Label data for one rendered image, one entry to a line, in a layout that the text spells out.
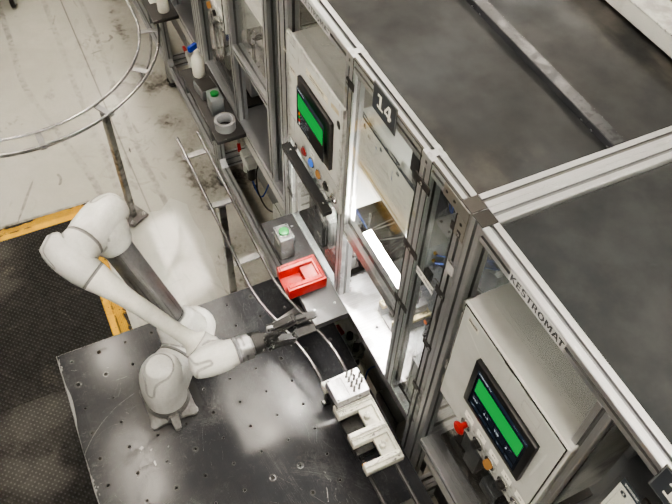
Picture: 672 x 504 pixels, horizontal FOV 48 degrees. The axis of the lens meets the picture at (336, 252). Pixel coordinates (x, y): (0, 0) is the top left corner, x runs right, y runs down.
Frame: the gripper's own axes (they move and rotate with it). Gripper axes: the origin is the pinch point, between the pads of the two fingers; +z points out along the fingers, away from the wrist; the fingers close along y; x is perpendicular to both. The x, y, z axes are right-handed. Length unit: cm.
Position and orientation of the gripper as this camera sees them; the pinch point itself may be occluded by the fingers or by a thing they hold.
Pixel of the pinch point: (307, 323)
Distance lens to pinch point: 254.2
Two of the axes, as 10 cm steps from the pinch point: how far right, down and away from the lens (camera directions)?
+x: -4.3, -7.3, 5.4
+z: 9.0, -3.3, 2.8
